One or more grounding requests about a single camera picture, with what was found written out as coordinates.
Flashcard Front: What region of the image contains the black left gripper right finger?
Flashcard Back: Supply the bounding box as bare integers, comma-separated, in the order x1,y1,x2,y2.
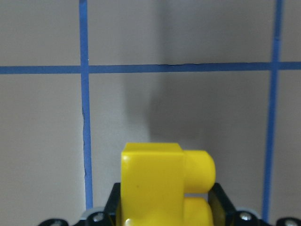
208,183,236,226

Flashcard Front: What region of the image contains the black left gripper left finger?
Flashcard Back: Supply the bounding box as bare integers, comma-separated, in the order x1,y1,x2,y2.
104,183,121,226

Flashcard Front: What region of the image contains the yellow toy block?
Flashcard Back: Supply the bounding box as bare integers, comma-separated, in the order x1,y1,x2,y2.
118,143,216,226

